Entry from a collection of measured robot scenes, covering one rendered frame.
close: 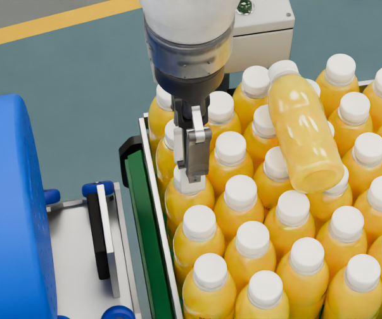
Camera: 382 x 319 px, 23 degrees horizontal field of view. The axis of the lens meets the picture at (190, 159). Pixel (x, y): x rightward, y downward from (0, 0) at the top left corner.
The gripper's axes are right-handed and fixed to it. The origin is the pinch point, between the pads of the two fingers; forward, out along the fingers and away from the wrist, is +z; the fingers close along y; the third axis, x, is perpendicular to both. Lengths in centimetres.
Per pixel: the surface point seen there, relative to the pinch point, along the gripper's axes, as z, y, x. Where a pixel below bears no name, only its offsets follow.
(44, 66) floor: 110, -114, -21
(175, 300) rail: 12.5, 12.4, -4.1
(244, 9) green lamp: -0.4, -23.1, 12.1
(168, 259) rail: 12.5, 6.5, -4.0
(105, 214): 5.3, 2.7, -11.1
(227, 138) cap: 2.6, -4.2, 5.7
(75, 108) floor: 110, -97, -14
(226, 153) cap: 2.6, -1.9, 5.1
